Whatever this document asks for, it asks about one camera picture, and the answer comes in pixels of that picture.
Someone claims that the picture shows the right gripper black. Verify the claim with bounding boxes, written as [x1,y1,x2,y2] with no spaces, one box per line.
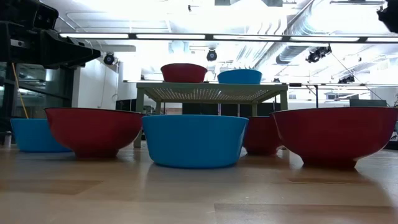
[376,0,398,34]

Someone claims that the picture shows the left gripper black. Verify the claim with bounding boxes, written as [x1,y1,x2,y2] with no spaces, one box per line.
[0,21,102,69]

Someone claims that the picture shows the red mini bowl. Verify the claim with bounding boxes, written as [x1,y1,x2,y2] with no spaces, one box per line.
[160,63,208,83]
[243,116,284,156]
[44,107,146,159]
[271,106,398,169]

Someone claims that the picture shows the blue mini bowl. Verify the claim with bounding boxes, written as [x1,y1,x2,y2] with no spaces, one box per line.
[10,118,72,153]
[142,114,249,169]
[216,68,263,85]

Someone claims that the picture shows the black monitor on arm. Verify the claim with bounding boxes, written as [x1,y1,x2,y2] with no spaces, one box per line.
[349,98,389,108]

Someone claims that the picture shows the dark framed glass partition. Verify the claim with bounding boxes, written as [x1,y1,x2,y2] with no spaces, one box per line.
[0,60,77,147]

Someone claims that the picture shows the black desk monitors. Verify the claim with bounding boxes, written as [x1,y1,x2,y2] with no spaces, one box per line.
[115,98,137,112]

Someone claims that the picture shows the long overhead light bar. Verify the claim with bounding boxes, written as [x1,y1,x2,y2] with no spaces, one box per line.
[58,32,398,44]

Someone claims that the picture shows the small white cylinder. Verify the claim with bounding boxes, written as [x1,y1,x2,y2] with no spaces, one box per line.
[2,130,12,149]

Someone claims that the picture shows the green perforated metal shelf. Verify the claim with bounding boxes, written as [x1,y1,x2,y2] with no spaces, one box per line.
[133,81,290,151]

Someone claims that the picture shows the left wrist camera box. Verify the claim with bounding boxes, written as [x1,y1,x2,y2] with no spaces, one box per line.
[0,0,60,30]

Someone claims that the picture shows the yellow cable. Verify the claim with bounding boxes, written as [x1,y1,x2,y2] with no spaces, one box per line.
[11,62,29,119]

